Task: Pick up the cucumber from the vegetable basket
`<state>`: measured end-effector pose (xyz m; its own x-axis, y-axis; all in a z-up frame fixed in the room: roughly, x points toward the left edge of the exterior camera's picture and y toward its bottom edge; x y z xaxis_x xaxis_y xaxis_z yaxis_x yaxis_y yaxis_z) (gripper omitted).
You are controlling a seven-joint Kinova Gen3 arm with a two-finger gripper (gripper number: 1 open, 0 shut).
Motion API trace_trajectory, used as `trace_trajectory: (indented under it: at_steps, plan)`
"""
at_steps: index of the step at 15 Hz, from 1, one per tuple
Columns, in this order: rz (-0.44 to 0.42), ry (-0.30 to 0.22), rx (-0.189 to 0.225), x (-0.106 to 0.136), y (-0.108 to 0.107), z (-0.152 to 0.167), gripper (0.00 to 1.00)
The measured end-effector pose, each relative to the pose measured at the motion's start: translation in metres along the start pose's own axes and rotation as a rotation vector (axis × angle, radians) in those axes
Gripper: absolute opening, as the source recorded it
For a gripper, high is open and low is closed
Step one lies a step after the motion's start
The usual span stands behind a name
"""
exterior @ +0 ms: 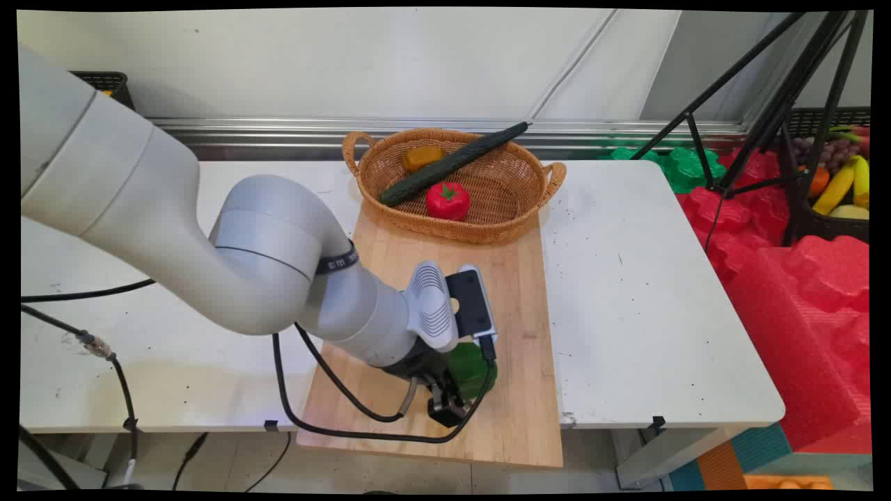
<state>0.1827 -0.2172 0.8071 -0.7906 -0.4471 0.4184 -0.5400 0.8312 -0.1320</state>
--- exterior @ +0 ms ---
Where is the thin black floor cable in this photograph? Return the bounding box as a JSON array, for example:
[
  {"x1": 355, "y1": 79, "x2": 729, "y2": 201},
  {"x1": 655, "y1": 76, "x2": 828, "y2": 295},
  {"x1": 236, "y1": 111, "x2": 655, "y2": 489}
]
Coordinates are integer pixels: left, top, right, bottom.
[{"x1": 242, "y1": 431, "x2": 292, "y2": 493}]

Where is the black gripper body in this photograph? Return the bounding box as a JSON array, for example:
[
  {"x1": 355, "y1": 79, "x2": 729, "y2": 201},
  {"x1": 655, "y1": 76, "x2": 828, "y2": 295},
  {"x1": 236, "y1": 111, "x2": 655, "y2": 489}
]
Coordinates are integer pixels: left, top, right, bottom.
[{"x1": 380, "y1": 340, "x2": 457, "y2": 394}]

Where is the black cable with metal connector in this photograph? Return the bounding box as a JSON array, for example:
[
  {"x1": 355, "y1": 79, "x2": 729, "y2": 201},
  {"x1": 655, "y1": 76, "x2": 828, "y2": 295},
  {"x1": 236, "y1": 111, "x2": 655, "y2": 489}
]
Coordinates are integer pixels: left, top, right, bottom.
[{"x1": 20, "y1": 304, "x2": 140, "y2": 488}]

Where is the green foam mat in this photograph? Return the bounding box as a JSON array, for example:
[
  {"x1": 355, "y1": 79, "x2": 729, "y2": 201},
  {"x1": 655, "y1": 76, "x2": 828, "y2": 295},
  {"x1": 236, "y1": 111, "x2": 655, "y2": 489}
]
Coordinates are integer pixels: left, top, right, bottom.
[{"x1": 597, "y1": 145, "x2": 727, "y2": 195}]

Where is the small red foam mat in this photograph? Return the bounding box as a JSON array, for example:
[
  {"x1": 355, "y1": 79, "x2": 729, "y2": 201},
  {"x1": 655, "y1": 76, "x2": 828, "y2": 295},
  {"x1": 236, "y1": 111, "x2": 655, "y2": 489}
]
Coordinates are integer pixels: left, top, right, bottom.
[{"x1": 677, "y1": 148, "x2": 792, "y2": 280}]

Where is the red tomato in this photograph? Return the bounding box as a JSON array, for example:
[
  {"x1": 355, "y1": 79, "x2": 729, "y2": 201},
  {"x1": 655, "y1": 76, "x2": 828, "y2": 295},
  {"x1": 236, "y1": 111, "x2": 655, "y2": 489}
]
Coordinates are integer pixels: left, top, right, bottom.
[{"x1": 425, "y1": 182, "x2": 472, "y2": 223}]

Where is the orange-yellow vegetable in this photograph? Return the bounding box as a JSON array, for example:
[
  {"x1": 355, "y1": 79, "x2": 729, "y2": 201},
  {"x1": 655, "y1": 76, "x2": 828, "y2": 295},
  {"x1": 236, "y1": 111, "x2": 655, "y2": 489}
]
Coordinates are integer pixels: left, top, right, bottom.
[{"x1": 402, "y1": 145, "x2": 445, "y2": 174}]

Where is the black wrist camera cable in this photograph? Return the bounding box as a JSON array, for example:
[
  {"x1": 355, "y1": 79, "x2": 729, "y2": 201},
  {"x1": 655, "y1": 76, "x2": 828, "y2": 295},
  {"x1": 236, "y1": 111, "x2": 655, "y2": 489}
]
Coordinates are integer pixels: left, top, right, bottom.
[{"x1": 272, "y1": 333, "x2": 498, "y2": 445}]

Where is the white table leg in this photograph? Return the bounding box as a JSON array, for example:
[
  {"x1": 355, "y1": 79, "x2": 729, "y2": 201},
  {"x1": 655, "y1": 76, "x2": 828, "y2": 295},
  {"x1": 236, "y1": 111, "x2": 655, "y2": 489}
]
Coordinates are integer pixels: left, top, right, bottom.
[{"x1": 611, "y1": 426, "x2": 740, "y2": 490}]

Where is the black plastic fruit basket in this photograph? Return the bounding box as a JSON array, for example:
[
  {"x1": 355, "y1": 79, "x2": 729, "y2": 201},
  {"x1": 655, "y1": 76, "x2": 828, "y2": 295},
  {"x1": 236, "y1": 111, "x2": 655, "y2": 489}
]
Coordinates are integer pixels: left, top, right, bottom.
[{"x1": 780, "y1": 106, "x2": 871, "y2": 244}]

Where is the woven wicker basket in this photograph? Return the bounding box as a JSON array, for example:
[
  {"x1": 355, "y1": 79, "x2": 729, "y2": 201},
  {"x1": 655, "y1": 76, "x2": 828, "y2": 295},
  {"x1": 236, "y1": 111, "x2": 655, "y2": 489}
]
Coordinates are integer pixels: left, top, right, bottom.
[{"x1": 341, "y1": 128, "x2": 567, "y2": 245}]

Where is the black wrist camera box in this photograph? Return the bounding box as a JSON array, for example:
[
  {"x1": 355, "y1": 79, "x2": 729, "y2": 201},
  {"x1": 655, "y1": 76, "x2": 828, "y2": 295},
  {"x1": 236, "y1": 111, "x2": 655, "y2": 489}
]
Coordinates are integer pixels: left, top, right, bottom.
[{"x1": 445, "y1": 264, "x2": 499, "y2": 343}]

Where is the large red foam mat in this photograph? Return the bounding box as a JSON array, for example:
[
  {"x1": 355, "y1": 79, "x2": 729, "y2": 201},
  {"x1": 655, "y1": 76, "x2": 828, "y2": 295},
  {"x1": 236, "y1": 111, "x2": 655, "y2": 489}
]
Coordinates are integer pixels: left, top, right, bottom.
[{"x1": 723, "y1": 235, "x2": 872, "y2": 454}]

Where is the aluminium wall rail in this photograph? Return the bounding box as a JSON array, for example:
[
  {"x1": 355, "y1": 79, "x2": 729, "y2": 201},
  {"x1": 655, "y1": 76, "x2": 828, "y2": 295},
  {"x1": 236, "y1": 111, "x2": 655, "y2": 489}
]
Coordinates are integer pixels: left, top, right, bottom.
[{"x1": 149, "y1": 117, "x2": 750, "y2": 151}]

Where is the red and green fruit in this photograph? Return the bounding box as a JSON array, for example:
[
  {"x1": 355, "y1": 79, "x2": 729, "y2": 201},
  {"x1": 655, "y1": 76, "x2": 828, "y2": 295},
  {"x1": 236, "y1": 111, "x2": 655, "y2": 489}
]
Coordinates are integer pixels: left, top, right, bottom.
[{"x1": 828, "y1": 125, "x2": 871, "y2": 158}]

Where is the black tripod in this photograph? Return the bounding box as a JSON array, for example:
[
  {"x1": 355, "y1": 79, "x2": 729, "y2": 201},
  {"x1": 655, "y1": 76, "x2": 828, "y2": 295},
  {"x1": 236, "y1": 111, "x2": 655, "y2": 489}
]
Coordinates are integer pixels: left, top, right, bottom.
[{"x1": 630, "y1": 10, "x2": 871, "y2": 248}]

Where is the wooden cutting board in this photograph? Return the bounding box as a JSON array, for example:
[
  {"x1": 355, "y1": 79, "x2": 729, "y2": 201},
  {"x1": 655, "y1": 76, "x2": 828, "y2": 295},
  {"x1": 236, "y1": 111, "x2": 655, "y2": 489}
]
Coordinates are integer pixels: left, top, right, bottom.
[{"x1": 297, "y1": 200, "x2": 565, "y2": 469}]

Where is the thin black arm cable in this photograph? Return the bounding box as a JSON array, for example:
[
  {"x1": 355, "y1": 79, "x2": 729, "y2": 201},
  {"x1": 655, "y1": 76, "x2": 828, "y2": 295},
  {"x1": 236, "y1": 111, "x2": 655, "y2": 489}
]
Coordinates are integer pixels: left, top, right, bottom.
[{"x1": 20, "y1": 278, "x2": 157, "y2": 304}]

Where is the purple grape bunch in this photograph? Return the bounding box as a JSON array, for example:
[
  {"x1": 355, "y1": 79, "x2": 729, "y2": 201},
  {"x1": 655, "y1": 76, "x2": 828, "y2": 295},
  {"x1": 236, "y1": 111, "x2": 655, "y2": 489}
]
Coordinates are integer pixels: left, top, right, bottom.
[{"x1": 792, "y1": 137, "x2": 862, "y2": 169}]

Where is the green bell pepper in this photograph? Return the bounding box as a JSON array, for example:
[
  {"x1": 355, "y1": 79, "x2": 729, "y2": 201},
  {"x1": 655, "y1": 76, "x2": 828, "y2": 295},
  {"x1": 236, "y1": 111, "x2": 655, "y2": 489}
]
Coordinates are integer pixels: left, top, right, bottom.
[{"x1": 445, "y1": 341, "x2": 499, "y2": 401}]

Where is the teal and orange foam tile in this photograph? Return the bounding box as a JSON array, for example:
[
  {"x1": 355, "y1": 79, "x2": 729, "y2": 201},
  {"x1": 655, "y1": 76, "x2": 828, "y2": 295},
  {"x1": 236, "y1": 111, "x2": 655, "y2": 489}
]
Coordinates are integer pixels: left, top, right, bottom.
[{"x1": 667, "y1": 423, "x2": 835, "y2": 492}]

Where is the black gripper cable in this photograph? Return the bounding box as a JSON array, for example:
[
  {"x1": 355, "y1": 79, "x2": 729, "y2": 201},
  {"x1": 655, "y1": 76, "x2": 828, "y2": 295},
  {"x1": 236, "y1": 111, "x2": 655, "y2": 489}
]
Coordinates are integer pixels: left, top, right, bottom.
[{"x1": 294, "y1": 323, "x2": 420, "y2": 424}]

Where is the dark green cucumber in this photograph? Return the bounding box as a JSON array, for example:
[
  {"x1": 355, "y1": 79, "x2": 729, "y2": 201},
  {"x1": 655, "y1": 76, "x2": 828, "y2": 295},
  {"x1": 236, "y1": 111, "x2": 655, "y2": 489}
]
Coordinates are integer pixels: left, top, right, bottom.
[{"x1": 378, "y1": 122, "x2": 532, "y2": 207}]

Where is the black plastic vegetable basket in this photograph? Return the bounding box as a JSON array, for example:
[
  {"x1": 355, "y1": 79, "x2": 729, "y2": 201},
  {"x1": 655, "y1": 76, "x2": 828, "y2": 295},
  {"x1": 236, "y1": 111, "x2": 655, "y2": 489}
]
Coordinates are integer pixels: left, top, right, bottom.
[{"x1": 70, "y1": 71, "x2": 136, "y2": 111}]

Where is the thick black cable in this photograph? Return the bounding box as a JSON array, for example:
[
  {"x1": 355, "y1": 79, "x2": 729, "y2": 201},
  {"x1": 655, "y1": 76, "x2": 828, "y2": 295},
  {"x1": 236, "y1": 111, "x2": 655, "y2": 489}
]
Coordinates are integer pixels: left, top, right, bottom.
[{"x1": 19, "y1": 424, "x2": 79, "y2": 492}]

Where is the yellow banana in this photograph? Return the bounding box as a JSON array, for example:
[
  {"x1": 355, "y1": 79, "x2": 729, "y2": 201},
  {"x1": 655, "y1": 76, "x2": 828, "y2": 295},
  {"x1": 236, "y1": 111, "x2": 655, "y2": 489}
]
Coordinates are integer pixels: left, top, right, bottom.
[
  {"x1": 851, "y1": 154, "x2": 871, "y2": 210},
  {"x1": 812, "y1": 161, "x2": 856, "y2": 216}
]

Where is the black floor cable with plug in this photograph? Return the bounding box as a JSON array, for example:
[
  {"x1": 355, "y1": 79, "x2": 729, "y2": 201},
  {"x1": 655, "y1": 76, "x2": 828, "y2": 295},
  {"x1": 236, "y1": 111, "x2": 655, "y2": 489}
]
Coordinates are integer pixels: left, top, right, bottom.
[{"x1": 171, "y1": 432, "x2": 209, "y2": 492}]

